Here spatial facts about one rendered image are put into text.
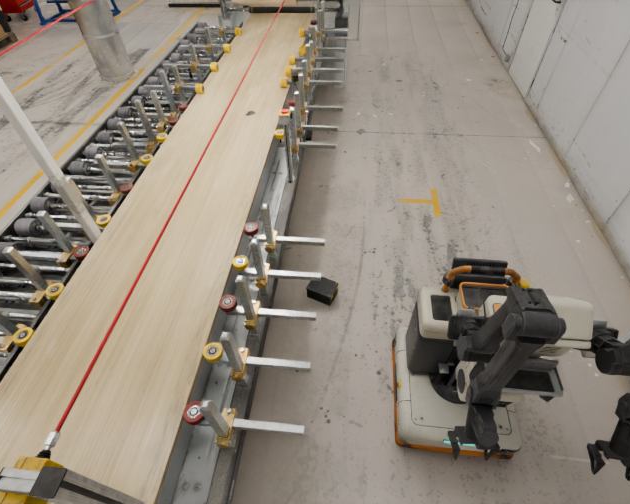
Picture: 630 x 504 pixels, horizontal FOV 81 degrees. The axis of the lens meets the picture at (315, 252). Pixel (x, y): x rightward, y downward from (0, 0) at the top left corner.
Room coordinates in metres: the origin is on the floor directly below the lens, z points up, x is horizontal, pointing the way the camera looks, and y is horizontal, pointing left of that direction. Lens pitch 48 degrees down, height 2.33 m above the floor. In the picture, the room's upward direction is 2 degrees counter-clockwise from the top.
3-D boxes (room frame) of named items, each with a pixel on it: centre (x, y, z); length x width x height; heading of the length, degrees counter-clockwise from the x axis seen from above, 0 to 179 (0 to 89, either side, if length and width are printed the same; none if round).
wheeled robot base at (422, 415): (0.84, -0.76, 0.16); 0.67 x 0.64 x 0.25; 172
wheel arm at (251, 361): (0.72, 0.25, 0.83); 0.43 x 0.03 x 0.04; 83
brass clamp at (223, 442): (0.46, 0.37, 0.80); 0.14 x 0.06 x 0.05; 173
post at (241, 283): (0.94, 0.31, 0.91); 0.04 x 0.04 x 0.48; 83
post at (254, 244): (1.18, 0.28, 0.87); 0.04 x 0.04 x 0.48; 83
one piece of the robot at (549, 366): (0.55, -0.72, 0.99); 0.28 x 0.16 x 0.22; 82
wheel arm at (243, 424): (0.47, 0.28, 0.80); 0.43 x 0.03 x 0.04; 83
